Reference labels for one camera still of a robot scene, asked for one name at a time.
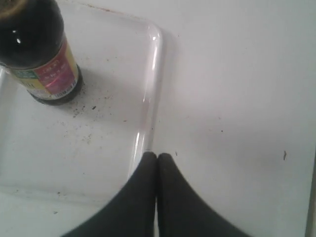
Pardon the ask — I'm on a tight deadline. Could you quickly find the white rectangular plastic tray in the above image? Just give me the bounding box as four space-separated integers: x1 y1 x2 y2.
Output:
0 0 163 203

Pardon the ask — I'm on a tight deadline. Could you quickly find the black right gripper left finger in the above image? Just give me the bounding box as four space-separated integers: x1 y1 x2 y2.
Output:
64 152 157 237

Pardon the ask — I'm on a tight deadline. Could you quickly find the dark soy sauce bottle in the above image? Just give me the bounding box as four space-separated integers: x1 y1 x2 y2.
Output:
0 0 83 105

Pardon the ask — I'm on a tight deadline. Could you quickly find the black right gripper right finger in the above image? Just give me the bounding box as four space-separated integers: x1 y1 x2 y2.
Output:
157 153 248 237

